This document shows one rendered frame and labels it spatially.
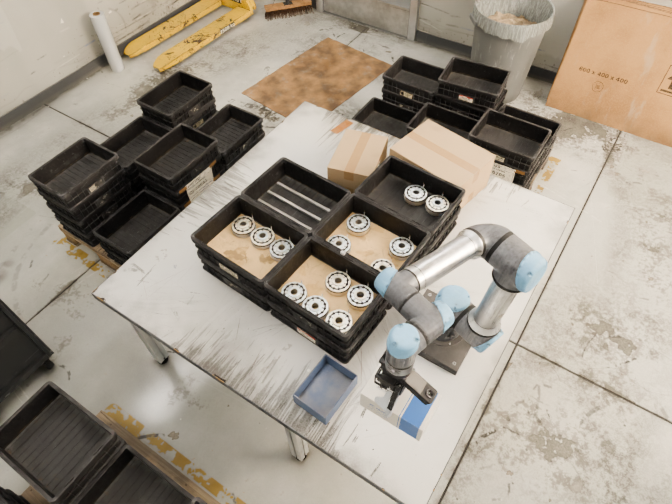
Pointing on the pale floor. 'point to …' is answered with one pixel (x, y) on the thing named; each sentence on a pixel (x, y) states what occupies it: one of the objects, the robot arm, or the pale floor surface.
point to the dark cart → (18, 352)
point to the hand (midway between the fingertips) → (400, 397)
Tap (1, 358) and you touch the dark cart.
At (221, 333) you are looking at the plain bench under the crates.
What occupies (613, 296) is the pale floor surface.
